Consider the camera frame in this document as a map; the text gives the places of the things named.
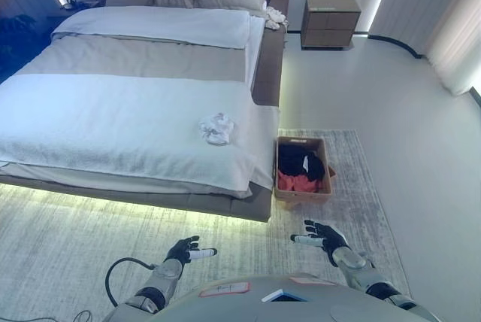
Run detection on brown upholstered bed frame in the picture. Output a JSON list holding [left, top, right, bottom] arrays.
[[0, 0, 291, 223]]

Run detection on crumpled cream cloth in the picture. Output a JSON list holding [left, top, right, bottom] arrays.
[[264, 5, 290, 31]]

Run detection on black clothes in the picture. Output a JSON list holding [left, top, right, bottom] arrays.
[[277, 143, 328, 183]]

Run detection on grey robot torso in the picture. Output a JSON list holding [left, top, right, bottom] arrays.
[[100, 275, 441, 322]]

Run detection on brown laundry basket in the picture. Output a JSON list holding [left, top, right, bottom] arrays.
[[274, 135, 337, 205]]

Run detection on thick black wrist cable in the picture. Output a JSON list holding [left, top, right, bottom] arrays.
[[104, 257, 159, 297]]

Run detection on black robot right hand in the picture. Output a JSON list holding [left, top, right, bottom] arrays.
[[289, 219, 352, 267]]

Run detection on beige bed sheet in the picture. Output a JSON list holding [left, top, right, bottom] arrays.
[[14, 33, 261, 84]]

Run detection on thin black floor cable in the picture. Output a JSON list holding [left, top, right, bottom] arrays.
[[0, 309, 93, 322]]

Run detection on red clothes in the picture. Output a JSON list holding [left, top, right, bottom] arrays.
[[277, 172, 325, 193]]

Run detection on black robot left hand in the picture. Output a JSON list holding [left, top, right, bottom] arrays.
[[163, 235, 218, 265]]

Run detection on grey striped rug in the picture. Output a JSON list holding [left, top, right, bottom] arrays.
[[0, 128, 413, 322]]

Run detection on crumpled white clothes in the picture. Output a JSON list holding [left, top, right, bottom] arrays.
[[198, 111, 237, 147]]

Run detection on cream curtain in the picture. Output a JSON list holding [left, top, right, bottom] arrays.
[[369, 0, 481, 98]]

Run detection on brown wooden nightstand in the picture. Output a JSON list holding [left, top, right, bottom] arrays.
[[300, 0, 363, 52]]

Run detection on white folded duvet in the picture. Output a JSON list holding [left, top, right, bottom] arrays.
[[50, 5, 266, 51]]

